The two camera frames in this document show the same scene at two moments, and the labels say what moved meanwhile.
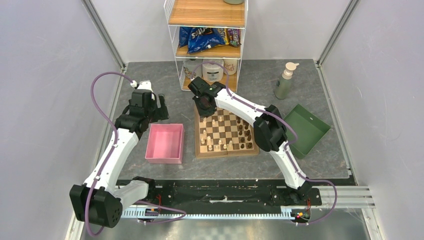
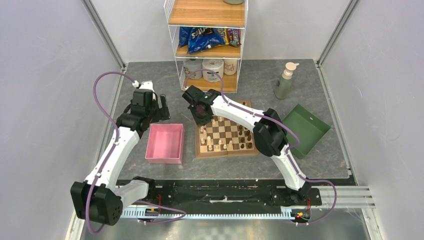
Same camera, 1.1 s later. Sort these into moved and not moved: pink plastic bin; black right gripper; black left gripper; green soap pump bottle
Moved: black right gripper
Not moved: black left gripper; pink plastic bin; green soap pump bottle
